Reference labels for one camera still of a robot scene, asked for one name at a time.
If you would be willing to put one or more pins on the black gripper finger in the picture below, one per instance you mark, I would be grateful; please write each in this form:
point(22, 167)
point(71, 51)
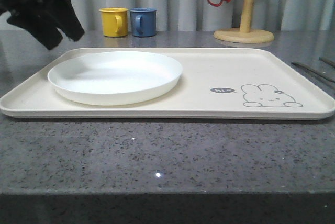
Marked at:
point(65, 18)
point(44, 32)

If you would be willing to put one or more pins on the white round plate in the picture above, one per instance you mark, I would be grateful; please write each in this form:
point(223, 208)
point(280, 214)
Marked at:
point(115, 78)

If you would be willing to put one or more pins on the silver fork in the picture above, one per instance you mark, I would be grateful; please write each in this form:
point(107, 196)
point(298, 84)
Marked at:
point(318, 73)

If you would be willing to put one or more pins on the yellow enamel mug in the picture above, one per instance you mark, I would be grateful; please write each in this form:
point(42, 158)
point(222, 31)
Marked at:
point(114, 21)

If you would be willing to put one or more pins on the blue enamel mug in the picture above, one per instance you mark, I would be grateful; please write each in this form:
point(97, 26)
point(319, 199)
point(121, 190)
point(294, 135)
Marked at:
point(143, 22)

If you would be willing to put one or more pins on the cream rabbit serving tray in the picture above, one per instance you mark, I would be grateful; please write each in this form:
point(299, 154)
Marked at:
point(216, 83)

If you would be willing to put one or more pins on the wooden mug tree stand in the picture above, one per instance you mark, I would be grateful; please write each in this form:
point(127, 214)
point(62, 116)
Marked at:
point(245, 34)

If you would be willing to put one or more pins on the grey pleated curtain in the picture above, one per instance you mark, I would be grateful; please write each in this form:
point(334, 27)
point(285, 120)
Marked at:
point(192, 15)

